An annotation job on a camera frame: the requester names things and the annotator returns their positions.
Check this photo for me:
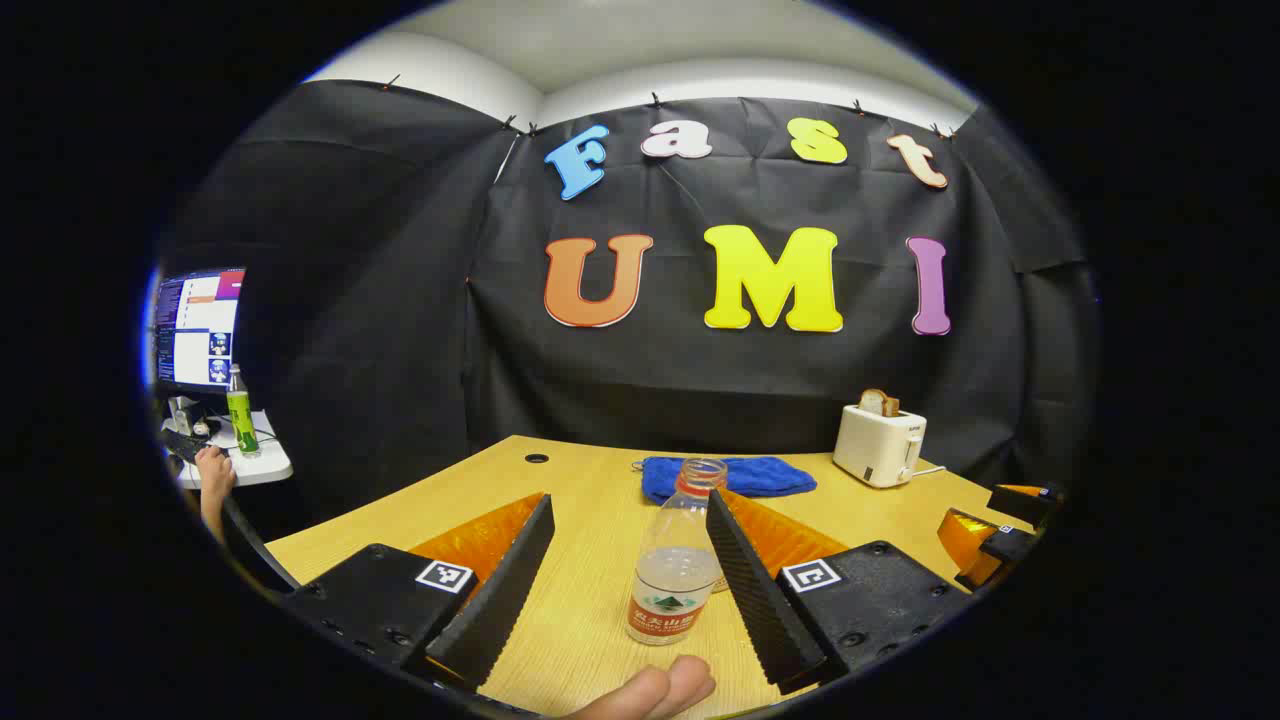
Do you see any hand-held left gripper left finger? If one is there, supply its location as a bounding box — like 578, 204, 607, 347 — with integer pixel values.
290, 492, 556, 691

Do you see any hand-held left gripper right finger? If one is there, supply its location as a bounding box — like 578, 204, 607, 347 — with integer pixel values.
705, 488, 976, 694

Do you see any clear plastic water bottle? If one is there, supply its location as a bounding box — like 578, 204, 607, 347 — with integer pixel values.
627, 458, 728, 646

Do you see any green drink bottle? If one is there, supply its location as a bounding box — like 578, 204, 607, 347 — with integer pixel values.
226, 364, 261, 458

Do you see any blue towel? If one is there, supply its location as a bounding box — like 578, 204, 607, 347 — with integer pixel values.
641, 456, 818, 505

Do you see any white toaster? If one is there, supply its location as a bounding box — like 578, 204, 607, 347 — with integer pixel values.
833, 404, 928, 489

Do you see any white side table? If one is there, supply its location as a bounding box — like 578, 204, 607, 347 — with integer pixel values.
165, 410, 294, 489

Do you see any black backdrop cloth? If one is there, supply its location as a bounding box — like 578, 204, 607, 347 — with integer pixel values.
160, 80, 1096, 521

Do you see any computer monitor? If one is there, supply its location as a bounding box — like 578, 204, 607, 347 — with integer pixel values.
150, 267, 247, 396

